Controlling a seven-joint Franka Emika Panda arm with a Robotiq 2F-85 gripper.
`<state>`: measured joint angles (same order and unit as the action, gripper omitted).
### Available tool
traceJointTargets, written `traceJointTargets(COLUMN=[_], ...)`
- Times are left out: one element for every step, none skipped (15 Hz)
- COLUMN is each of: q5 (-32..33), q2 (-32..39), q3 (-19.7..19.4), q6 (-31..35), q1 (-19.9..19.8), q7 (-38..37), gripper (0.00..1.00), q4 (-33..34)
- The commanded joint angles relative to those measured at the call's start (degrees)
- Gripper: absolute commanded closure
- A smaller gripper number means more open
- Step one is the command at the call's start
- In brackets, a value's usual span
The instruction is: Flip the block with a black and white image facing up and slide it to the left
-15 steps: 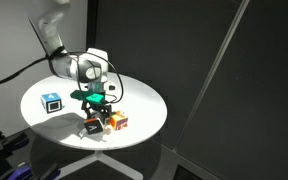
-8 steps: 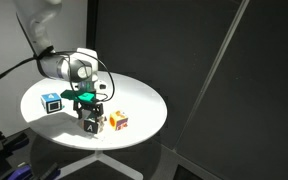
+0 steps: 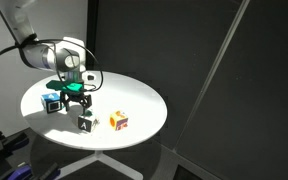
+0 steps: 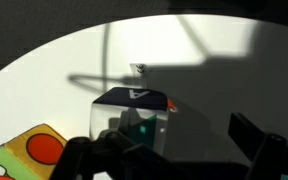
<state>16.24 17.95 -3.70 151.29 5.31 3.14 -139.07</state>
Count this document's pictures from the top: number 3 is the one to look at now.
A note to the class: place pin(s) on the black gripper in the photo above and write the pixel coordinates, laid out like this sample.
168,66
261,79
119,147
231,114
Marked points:
75,96

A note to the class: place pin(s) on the black white letter A block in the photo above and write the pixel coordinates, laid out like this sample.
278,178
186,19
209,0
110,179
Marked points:
85,125

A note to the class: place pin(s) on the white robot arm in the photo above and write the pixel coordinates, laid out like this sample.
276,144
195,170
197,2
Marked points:
34,56

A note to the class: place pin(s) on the blue block with white square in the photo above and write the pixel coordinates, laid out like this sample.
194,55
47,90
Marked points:
52,104

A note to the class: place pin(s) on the orange colourful picture block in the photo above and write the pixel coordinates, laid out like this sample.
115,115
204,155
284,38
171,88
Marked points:
118,122

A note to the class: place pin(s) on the white table base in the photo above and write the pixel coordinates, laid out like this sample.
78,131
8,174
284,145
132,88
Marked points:
99,156

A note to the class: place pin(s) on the dark partition panel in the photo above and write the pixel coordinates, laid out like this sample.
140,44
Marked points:
170,40
257,100

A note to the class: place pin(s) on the grey metal partition strip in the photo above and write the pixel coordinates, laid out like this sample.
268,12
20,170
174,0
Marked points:
214,66

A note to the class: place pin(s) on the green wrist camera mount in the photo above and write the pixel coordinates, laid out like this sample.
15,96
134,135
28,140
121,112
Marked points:
62,86

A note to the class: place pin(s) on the black vertical post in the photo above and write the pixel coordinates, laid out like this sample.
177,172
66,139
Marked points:
91,20

